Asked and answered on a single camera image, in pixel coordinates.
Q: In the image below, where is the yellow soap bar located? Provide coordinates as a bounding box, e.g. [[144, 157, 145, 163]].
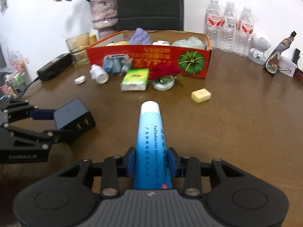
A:
[[191, 88, 212, 104]]

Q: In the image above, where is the blue and white packet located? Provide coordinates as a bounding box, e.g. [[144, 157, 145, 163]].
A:
[[103, 54, 132, 75]]

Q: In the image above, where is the black power adapter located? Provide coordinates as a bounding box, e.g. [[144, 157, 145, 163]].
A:
[[37, 53, 73, 82]]

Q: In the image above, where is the black paper bag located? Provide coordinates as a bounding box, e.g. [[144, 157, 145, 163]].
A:
[[116, 0, 184, 32]]

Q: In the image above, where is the white pill bottle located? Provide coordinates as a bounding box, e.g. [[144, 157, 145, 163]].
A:
[[89, 64, 110, 84]]

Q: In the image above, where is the clear plastic bag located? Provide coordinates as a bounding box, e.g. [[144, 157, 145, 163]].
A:
[[171, 36, 204, 50]]

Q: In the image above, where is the green tissue pack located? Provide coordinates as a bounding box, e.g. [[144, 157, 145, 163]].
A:
[[120, 68, 150, 92]]

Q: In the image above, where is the clear water bottle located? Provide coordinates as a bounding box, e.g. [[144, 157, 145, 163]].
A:
[[204, 0, 224, 50], [233, 6, 255, 57], [218, 1, 238, 54]]

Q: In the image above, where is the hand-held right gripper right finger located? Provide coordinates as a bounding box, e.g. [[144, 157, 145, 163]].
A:
[[166, 147, 248, 198]]

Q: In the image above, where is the white round cap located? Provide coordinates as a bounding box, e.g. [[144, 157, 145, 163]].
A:
[[74, 75, 87, 86]]

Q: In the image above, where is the black power cable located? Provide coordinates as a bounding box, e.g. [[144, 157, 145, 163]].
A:
[[14, 76, 41, 100]]

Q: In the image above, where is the dark blue box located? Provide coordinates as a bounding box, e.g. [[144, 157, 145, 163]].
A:
[[53, 99, 96, 145]]

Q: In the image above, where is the white robot speaker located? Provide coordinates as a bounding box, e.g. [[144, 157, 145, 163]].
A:
[[248, 33, 272, 65]]

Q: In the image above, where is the pink textured vase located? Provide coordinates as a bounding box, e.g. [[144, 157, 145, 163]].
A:
[[89, 0, 119, 39]]

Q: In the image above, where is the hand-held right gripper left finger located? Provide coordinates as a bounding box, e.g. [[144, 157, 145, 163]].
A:
[[55, 147, 137, 199]]

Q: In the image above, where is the wooden desktop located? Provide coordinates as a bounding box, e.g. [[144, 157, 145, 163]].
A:
[[0, 43, 303, 227]]

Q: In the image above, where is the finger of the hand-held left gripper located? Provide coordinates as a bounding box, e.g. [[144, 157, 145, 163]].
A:
[[0, 99, 58, 126], [0, 126, 80, 151]]

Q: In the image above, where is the cluttered plastic organizer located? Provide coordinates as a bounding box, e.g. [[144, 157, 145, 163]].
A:
[[0, 47, 32, 100]]

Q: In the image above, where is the dark sauce bottle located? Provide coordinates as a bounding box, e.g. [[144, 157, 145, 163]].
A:
[[263, 31, 297, 76]]

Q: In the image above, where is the white tin box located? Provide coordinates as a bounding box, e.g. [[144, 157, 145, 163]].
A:
[[277, 56, 298, 76]]

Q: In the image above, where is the small black device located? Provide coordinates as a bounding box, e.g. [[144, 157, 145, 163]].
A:
[[292, 48, 301, 64]]

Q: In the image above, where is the purple fabric pouch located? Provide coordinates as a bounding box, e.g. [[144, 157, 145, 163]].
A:
[[128, 28, 153, 45]]

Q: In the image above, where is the red artificial rose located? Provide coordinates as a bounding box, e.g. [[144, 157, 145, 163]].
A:
[[149, 61, 184, 82]]

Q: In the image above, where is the clear glass cup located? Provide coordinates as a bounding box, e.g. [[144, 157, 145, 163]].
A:
[[65, 32, 90, 65]]

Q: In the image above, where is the dark red flat box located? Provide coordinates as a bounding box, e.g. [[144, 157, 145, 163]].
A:
[[294, 67, 303, 84]]

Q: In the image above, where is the red cardboard box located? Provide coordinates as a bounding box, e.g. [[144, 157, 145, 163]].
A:
[[85, 30, 212, 79]]

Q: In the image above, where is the blue ointment tube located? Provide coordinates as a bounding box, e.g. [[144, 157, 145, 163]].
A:
[[133, 101, 174, 191]]

